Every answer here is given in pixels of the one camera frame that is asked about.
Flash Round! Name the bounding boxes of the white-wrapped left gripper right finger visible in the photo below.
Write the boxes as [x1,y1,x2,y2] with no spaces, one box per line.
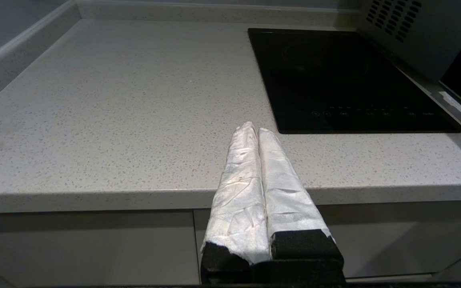
[257,128,344,261]

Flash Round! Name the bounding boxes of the silver microwave oven body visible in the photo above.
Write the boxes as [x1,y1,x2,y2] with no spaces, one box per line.
[355,0,461,82]

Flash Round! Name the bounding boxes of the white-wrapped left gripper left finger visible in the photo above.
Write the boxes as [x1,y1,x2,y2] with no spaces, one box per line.
[200,122,272,285]

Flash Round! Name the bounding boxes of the black induction cooktop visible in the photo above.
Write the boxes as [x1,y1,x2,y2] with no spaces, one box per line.
[248,28,461,134]

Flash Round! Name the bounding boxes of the grey cabinet front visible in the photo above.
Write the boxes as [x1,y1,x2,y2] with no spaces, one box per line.
[0,210,200,288]
[192,199,461,282]

